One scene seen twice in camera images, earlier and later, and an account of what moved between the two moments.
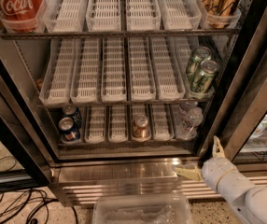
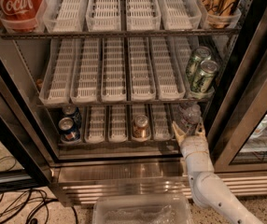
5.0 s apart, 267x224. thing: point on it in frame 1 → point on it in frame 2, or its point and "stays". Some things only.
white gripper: (215, 172) → (193, 144)
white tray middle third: (113, 74) stays
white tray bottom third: (119, 123) stays
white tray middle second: (85, 77) stays
